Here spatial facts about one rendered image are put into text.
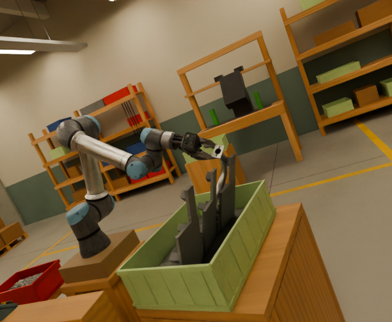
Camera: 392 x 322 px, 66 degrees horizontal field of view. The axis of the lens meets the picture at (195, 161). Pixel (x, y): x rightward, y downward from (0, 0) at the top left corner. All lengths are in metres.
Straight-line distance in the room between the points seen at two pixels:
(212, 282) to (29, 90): 8.00
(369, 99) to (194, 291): 5.05
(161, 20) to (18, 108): 4.44
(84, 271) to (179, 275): 0.63
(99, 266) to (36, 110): 7.36
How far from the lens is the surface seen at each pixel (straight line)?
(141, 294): 1.20
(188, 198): 1.01
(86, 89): 7.57
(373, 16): 5.72
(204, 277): 0.98
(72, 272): 1.61
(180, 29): 6.49
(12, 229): 8.19
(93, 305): 1.24
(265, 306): 1.00
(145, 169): 1.25
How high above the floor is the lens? 1.41
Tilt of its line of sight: 10 degrees down
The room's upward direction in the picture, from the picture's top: 23 degrees counter-clockwise
